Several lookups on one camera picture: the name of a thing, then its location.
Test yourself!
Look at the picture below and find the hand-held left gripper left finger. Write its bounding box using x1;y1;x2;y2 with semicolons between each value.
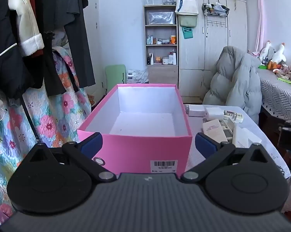
22;132;117;183

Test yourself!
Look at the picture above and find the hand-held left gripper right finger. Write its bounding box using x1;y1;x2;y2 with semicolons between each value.
181;132;277;183

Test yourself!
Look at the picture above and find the grey remote control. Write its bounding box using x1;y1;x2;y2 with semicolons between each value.
218;121;234;142

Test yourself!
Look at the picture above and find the white charger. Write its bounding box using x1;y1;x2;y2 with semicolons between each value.
205;107;225;121

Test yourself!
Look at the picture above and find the cream remote control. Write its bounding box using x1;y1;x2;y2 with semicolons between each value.
223;110;244;125

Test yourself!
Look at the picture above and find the pink cardboard box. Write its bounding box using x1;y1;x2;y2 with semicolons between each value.
77;83;193;174

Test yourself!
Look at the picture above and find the beige booklet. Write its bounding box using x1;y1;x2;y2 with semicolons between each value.
203;119;225;142

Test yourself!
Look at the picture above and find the white tablecloth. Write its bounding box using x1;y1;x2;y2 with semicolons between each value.
183;104;291;178

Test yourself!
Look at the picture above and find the flat white box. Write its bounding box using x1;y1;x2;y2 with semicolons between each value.
188;105;205;117

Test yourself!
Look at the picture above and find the white paper packet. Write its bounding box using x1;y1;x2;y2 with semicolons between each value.
232;124;262;149

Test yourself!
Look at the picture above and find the patterned grey tablecloth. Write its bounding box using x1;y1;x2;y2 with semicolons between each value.
256;67;291;126

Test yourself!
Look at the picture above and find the floral quilt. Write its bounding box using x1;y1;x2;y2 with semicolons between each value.
0;46;92;225

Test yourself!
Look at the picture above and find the green folding chair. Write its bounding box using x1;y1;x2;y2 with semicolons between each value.
104;64;127;95

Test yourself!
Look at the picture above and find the grey puffer jacket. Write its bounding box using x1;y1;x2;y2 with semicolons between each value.
203;45;262;124

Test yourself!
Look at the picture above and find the white goose plush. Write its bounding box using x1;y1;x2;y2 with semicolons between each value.
268;43;287;70
259;40;276;65

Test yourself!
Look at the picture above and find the light wooden wardrobe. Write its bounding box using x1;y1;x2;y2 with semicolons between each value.
176;0;248;103

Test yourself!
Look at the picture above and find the white door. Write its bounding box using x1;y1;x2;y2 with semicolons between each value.
84;0;106;102

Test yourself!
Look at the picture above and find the wooden shelf unit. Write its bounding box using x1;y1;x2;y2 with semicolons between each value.
143;4;179;84

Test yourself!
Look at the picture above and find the black hanging coat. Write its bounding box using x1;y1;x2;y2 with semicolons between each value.
35;0;96;97

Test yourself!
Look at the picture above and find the black jacket with white piping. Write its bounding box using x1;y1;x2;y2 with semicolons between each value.
0;0;45;104

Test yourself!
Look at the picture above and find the pink curtain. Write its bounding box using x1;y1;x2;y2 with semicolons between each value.
254;0;267;53

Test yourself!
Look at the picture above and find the green hanging pouch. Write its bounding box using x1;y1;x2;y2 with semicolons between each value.
179;14;197;27

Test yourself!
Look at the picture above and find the grey plastic bag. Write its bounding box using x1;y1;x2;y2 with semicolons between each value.
147;11;175;25

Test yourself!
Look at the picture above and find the cream fleece-lined coat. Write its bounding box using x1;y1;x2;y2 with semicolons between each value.
4;0;45;56

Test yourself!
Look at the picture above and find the white tote bag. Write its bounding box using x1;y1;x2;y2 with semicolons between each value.
175;0;199;15

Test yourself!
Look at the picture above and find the red garment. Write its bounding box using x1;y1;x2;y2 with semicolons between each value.
27;0;45;58

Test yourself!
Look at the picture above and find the hanging wire basket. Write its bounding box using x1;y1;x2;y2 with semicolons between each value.
202;0;230;28

